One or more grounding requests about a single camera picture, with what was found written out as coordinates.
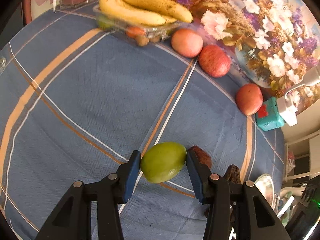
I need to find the floral painting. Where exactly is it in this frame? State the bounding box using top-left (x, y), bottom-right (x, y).
top-left (173, 0), bottom-right (319, 98)

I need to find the round dark brown fruit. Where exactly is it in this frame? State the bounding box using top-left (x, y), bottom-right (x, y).
top-left (188, 145), bottom-right (212, 169)

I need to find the green mango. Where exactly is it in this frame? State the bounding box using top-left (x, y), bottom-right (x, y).
top-left (140, 141), bottom-right (187, 184)

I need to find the yellow banana bunch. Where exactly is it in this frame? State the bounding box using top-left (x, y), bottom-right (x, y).
top-left (99, 0), bottom-right (193, 27)

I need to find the silver metal plate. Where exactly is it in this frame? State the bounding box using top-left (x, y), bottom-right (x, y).
top-left (254, 173), bottom-right (275, 206)

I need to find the white power adapter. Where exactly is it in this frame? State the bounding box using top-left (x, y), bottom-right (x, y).
top-left (276, 96), bottom-right (297, 127)

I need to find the red apple right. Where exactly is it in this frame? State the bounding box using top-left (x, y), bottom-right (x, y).
top-left (235, 83), bottom-right (263, 116)

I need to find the blue plaid tablecloth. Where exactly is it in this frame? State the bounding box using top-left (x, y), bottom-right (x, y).
top-left (1, 5), bottom-right (284, 239)

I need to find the wrinkled dark date upper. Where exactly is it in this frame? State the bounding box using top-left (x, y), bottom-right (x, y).
top-left (223, 164), bottom-right (241, 184)

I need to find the teal plastic box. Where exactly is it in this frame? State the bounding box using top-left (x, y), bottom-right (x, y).
top-left (255, 97), bottom-right (285, 132)

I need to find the white shelf unit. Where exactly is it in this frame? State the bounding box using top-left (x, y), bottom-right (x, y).
top-left (283, 131), bottom-right (319, 183)

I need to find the red apple middle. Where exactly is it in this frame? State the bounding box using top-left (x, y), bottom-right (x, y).
top-left (198, 44), bottom-right (231, 77)

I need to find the red apple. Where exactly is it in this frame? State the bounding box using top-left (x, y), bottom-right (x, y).
top-left (235, 83), bottom-right (263, 116)
top-left (198, 44), bottom-right (231, 77)

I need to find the pale pink apple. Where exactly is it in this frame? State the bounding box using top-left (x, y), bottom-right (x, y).
top-left (171, 29), bottom-right (203, 57)

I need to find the white cable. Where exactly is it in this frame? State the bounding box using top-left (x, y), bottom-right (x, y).
top-left (283, 67), bottom-right (320, 99)

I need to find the clear plastic fruit tray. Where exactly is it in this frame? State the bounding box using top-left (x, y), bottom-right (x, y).
top-left (93, 5), bottom-right (181, 43)

